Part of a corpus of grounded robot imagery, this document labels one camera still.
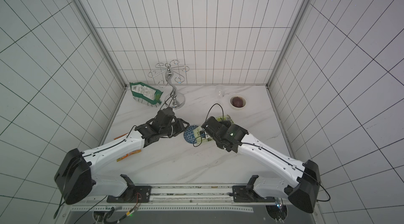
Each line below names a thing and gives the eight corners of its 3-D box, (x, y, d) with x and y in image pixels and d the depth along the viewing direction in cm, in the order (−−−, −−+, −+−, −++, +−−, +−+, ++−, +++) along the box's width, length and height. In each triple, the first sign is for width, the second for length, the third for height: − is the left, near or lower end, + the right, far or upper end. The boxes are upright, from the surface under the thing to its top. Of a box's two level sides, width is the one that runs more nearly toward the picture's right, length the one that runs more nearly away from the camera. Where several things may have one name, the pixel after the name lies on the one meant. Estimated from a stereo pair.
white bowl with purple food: (230, 112, 106) (231, 106, 101) (228, 101, 112) (229, 95, 107) (245, 112, 106) (247, 106, 101) (243, 101, 112) (244, 95, 107)
